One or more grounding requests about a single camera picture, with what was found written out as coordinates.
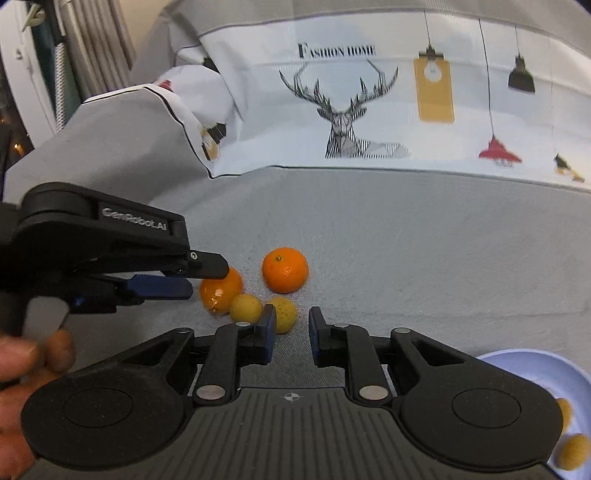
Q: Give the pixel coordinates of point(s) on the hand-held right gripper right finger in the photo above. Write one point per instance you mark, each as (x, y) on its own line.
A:
(316, 334)

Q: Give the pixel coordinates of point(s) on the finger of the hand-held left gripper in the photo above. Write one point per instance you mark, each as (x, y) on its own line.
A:
(161, 287)
(207, 266)

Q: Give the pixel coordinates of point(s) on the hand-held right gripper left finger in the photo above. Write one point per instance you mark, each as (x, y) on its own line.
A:
(269, 334)

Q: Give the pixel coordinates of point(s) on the small yellow fruit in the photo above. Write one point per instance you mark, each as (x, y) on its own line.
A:
(565, 411)
(575, 452)
(285, 314)
(244, 308)

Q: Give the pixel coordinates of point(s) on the blue plate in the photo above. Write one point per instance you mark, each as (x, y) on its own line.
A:
(531, 364)

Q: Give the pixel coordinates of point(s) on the person's left hand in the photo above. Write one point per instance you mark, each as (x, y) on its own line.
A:
(18, 364)

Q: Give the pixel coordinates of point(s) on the large orange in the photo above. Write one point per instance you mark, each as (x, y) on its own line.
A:
(285, 270)

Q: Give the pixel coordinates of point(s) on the grey pillow with printed border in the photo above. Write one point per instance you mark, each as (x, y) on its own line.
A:
(115, 138)

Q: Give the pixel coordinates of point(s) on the grey bed sheet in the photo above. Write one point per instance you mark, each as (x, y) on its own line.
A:
(415, 254)

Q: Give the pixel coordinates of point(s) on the teal striped cloth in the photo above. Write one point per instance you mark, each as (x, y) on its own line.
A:
(67, 87)

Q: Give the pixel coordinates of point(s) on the grey curtain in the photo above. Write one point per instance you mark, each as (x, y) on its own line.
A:
(99, 46)

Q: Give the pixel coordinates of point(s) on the deer-print grey duvet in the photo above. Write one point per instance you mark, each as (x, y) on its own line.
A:
(415, 138)

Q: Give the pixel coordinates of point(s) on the white window frame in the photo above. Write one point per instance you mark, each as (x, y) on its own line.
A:
(27, 69)

